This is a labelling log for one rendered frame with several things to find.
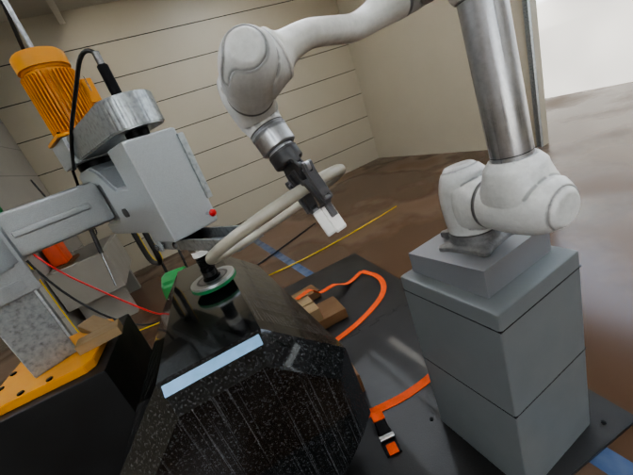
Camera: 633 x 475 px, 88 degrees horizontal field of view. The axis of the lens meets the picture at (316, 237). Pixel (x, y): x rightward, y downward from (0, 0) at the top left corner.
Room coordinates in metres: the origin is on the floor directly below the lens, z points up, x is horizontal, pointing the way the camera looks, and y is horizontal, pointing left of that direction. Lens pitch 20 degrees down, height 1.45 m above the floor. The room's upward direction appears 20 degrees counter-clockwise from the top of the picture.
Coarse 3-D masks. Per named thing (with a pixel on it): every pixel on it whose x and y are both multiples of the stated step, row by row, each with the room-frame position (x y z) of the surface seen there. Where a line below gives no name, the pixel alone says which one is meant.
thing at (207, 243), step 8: (208, 232) 1.43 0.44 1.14; (216, 232) 1.38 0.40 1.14; (224, 232) 1.32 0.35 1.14; (184, 240) 1.36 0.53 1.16; (192, 240) 1.30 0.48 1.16; (200, 240) 1.25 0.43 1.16; (208, 240) 1.20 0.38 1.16; (216, 240) 1.16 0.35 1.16; (168, 248) 1.53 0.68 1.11; (176, 248) 1.45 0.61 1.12; (184, 248) 1.39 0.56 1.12; (192, 248) 1.33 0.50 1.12; (200, 248) 1.28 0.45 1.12; (208, 248) 1.22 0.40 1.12
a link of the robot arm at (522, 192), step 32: (448, 0) 0.83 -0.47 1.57; (480, 0) 0.76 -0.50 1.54; (480, 32) 0.77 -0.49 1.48; (512, 32) 0.76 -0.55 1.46; (480, 64) 0.78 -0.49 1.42; (512, 64) 0.75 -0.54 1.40; (480, 96) 0.79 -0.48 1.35; (512, 96) 0.75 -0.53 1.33; (512, 128) 0.74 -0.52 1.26; (512, 160) 0.75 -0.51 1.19; (544, 160) 0.72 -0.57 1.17; (480, 192) 0.82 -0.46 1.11; (512, 192) 0.72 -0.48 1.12; (544, 192) 0.67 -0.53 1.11; (576, 192) 0.67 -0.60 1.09; (480, 224) 0.85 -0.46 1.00; (512, 224) 0.73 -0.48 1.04; (544, 224) 0.67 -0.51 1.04
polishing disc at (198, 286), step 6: (222, 270) 1.48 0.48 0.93; (228, 270) 1.45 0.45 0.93; (234, 270) 1.45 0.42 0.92; (222, 276) 1.41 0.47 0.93; (228, 276) 1.39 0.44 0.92; (198, 282) 1.45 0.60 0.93; (210, 282) 1.39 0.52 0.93; (216, 282) 1.37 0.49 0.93; (222, 282) 1.36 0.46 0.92; (192, 288) 1.39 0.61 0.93; (198, 288) 1.37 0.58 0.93; (204, 288) 1.34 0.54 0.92; (210, 288) 1.34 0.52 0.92
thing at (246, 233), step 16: (336, 176) 1.00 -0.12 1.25; (288, 192) 0.75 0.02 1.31; (304, 192) 0.75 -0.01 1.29; (272, 208) 0.73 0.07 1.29; (288, 208) 1.17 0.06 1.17; (240, 224) 0.74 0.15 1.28; (256, 224) 0.72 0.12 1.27; (272, 224) 1.16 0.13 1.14; (224, 240) 0.75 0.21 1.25; (240, 240) 1.09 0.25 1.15; (208, 256) 0.81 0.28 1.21; (224, 256) 0.98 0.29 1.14
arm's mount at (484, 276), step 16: (432, 240) 1.10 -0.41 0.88; (512, 240) 0.88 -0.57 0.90; (528, 240) 0.86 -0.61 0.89; (544, 240) 0.89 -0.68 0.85; (416, 256) 1.04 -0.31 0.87; (432, 256) 0.98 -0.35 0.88; (448, 256) 0.94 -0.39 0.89; (464, 256) 0.90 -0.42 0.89; (496, 256) 0.83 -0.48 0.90; (512, 256) 0.83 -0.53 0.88; (528, 256) 0.86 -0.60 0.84; (432, 272) 0.98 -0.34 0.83; (448, 272) 0.91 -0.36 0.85; (464, 272) 0.85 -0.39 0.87; (480, 272) 0.79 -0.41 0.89; (496, 272) 0.80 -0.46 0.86; (512, 272) 0.83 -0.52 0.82; (464, 288) 0.86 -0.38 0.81; (480, 288) 0.80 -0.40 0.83; (496, 288) 0.80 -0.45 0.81
